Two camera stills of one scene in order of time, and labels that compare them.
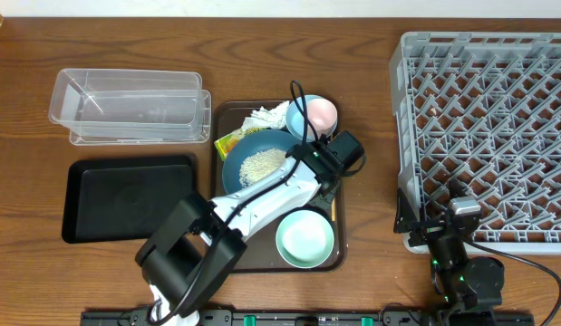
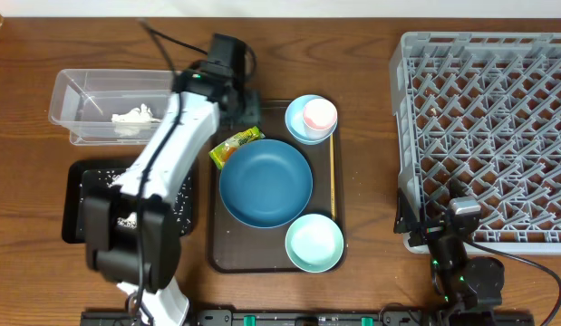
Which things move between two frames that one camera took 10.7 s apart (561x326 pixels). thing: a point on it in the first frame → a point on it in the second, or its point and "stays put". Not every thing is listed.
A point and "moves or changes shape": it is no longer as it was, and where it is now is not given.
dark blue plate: [246, 144] moves or changes shape
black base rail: [307, 317] stays put
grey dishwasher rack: [488, 113] stays put
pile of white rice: [256, 165] → [182, 207]
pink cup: [323, 116] stays put
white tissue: [274, 118] → [133, 122]
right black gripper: [427, 229] stays put
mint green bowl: [304, 238] moves or changes shape
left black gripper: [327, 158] → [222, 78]
